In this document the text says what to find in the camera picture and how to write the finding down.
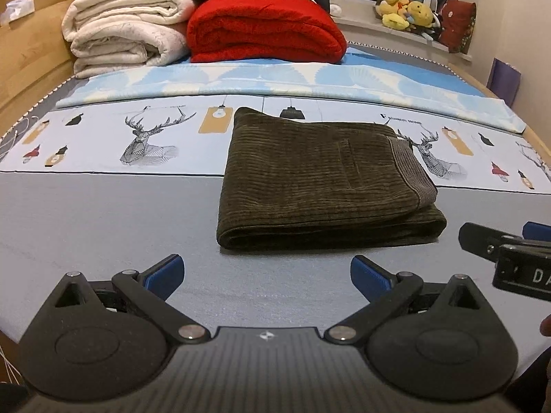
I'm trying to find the white cord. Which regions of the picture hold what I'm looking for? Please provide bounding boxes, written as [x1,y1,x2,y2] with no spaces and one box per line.
[0,336,20,385]

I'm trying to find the dark olive corduroy pants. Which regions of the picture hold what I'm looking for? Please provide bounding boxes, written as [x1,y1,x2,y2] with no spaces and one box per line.
[216,107,448,251]

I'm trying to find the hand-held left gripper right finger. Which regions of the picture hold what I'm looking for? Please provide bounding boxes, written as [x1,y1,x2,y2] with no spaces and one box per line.
[323,255,486,345]

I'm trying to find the deer print bed sheet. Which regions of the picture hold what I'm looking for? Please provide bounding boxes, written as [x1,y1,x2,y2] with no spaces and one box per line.
[0,41,551,379]

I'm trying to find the dark red cushion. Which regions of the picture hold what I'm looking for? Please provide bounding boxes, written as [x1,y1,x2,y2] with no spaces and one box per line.
[439,0,478,53]

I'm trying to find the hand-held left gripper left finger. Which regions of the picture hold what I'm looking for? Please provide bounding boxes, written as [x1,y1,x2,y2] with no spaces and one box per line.
[46,254,212,345]

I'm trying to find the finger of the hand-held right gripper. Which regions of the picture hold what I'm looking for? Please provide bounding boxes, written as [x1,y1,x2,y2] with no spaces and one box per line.
[458,222,524,264]
[522,221,551,244]

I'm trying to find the red fluffy folded blanket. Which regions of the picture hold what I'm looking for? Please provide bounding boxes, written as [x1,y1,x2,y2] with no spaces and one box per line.
[187,0,348,65]

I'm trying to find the cream folded blanket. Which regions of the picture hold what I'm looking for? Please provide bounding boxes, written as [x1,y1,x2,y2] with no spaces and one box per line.
[61,0,199,79]

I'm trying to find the yellow duck plush toy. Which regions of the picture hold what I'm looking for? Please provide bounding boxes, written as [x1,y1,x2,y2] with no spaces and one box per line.
[374,0,413,31]

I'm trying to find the yellow bear plush toy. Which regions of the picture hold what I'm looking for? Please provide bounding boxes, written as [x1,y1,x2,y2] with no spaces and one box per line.
[407,2,435,31]

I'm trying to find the light blue patterned blanket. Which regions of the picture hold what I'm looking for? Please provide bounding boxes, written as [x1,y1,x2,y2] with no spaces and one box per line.
[56,47,528,135]

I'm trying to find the purple board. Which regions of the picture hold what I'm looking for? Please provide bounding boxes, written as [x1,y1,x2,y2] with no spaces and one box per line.
[487,57,523,106]

